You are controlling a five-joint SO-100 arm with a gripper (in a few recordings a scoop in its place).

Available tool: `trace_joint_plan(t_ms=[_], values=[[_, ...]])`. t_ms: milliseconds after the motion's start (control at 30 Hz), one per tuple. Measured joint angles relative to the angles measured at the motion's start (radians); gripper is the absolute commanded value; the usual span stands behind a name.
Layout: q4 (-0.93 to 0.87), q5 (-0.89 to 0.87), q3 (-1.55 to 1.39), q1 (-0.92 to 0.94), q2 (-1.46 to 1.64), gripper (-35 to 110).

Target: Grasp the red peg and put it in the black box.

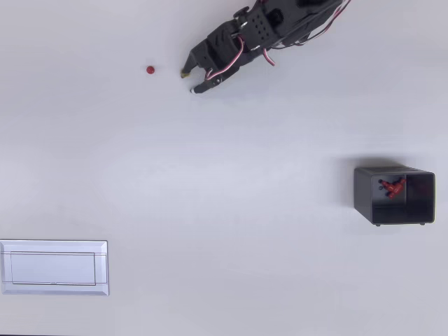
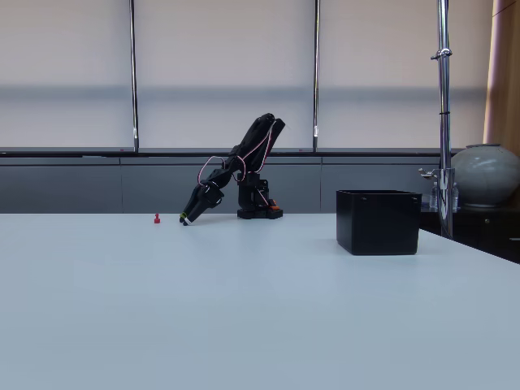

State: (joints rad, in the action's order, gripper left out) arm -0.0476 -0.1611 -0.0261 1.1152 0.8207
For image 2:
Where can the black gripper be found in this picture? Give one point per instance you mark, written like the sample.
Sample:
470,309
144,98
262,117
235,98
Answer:
201,201

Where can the tall chrome stand pole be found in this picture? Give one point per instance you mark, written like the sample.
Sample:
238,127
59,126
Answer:
444,89

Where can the clear plastic water bottle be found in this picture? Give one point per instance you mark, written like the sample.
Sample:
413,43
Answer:
455,198
434,197

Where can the black clamp with orange knob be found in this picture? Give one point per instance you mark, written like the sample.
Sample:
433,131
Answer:
275,208

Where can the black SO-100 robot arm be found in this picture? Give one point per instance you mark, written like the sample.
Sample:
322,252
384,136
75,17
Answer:
254,142

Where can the dark window sill ledge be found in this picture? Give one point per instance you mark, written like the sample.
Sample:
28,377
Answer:
81,152

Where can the small red object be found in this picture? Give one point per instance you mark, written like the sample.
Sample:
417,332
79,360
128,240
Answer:
157,219

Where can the chrome wingnut pole clamp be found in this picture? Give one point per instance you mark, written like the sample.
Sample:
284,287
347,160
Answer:
430,173

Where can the metal window post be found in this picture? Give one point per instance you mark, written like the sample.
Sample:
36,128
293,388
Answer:
133,81
316,81

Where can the dark low cabinet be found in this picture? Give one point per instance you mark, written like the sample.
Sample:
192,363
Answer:
487,229

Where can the brown wooden wall panel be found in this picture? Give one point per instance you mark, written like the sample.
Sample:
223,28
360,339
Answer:
505,81

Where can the black open box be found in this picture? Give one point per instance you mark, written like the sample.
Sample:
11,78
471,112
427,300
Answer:
378,223

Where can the grey wall panel cover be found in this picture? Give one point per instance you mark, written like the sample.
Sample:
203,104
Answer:
61,185

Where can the white roller blind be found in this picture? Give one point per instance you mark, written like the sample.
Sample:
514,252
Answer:
378,61
65,61
225,61

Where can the grey round ceramic vase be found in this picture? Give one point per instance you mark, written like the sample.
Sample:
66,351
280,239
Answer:
485,174

